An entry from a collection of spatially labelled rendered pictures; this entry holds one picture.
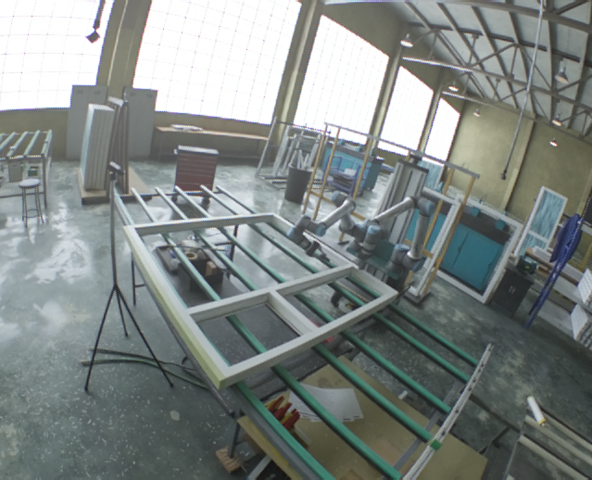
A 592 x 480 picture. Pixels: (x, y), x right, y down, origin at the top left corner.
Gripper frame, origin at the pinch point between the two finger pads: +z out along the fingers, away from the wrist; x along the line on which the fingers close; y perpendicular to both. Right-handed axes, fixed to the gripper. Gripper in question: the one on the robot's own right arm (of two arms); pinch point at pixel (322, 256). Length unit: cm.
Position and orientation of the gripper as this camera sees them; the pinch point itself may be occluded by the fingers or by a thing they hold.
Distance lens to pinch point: 240.0
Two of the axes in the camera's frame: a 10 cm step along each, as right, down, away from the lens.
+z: 7.7, 5.8, 2.7
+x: 5.9, -8.0, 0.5
